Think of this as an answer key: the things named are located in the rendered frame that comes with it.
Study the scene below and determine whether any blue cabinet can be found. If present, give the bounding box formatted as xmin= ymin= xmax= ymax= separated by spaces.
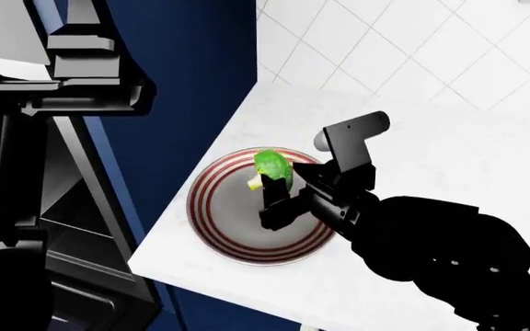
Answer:
xmin=82 ymin=0 xmax=259 ymax=331

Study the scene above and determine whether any black oven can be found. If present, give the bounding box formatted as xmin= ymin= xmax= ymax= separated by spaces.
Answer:
xmin=38 ymin=115 xmax=163 ymax=331

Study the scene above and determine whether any green broccoli floret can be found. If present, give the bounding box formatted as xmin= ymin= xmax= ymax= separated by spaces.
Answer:
xmin=246 ymin=148 xmax=296 ymax=192

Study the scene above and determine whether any grey left camera mount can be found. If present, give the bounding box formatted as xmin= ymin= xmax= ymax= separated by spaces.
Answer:
xmin=45 ymin=0 xmax=124 ymax=83

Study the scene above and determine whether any grey plate with red rings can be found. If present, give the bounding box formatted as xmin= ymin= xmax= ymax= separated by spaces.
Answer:
xmin=186 ymin=146 xmax=340 ymax=268

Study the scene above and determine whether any dark grey right camera mount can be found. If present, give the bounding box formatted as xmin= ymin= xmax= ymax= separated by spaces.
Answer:
xmin=313 ymin=110 xmax=392 ymax=174

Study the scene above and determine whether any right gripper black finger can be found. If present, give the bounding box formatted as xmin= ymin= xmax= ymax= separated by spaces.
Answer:
xmin=292 ymin=159 xmax=336 ymax=188
xmin=260 ymin=174 xmax=294 ymax=209

